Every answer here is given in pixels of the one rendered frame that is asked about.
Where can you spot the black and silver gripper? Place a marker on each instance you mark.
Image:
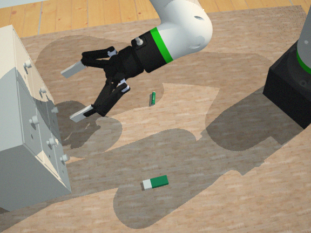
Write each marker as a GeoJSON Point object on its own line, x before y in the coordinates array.
{"type": "Point", "coordinates": [114, 72]}

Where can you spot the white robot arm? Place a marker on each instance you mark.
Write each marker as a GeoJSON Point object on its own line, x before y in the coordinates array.
{"type": "Point", "coordinates": [185, 28]}

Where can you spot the green and white eraser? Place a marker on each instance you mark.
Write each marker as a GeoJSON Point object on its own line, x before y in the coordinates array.
{"type": "Point", "coordinates": [155, 182]}

